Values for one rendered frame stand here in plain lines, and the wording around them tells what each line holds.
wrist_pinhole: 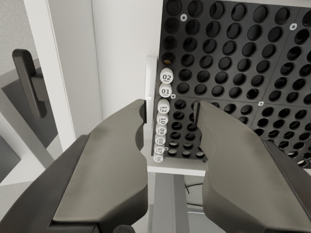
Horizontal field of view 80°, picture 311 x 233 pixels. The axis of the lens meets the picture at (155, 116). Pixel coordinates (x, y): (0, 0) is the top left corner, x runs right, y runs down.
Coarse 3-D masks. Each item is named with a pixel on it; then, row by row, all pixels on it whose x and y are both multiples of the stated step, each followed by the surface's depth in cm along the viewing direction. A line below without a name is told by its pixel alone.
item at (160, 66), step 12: (168, 0) 15; (180, 0) 15; (168, 12) 16; (180, 12) 16; (180, 24) 16; (168, 36) 17; (180, 36) 17; (156, 84) 19; (156, 96) 20; (156, 108) 21; (156, 120) 21; (168, 120) 21
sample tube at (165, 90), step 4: (164, 84) 18; (168, 84) 18; (160, 88) 18; (164, 88) 18; (168, 88) 18; (160, 92) 18; (164, 92) 18; (168, 92) 18; (164, 96) 18; (168, 96) 18
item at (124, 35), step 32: (96, 0) 21; (128, 0) 21; (160, 0) 21; (256, 0) 20; (288, 0) 20; (96, 32) 23; (128, 32) 22; (160, 32) 22; (128, 64) 25; (128, 96) 27; (192, 160) 28
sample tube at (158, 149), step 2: (156, 144) 22; (162, 144) 22; (154, 146) 23; (156, 146) 22; (158, 146) 22; (160, 146) 22; (162, 146) 22; (154, 148) 22; (156, 148) 22; (158, 148) 22; (160, 148) 22; (162, 148) 22; (154, 150) 22; (156, 150) 22; (158, 150) 22; (160, 150) 22; (162, 150) 22; (156, 152) 22; (158, 152) 22; (160, 152) 22; (162, 152) 22
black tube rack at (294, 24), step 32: (192, 0) 15; (224, 0) 15; (192, 32) 19; (224, 32) 16; (256, 32) 19; (288, 32) 16; (192, 64) 18; (224, 64) 21; (256, 64) 18; (288, 64) 21; (192, 96) 20; (224, 96) 19; (256, 96) 19; (288, 96) 22; (192, 128) 25; (256, 128) 21; (288, 128) 21
